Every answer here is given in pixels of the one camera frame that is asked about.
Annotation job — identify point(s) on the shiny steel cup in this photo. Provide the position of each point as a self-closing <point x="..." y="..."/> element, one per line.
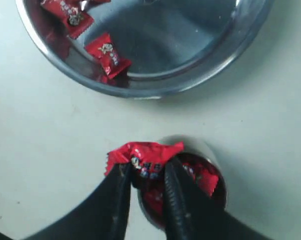
<point x="150" y="198"/>

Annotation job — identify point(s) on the red candy cup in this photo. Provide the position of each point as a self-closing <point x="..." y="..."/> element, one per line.
<point x="147" y="160"/>

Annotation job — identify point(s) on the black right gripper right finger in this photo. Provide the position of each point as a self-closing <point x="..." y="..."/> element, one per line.
<point x="191" y="215"/>

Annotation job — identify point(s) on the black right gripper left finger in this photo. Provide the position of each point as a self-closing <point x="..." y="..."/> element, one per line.
<point x="102" y="216"/>

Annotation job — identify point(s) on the red candy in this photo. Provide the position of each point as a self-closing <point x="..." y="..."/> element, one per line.
<point x="74" y="19"/>
<point x="104" y="52"/>
<point x="205" y="175"/>

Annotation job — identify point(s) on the round steel plate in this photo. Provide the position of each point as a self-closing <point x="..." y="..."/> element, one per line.
<point x="174" y="45"/>

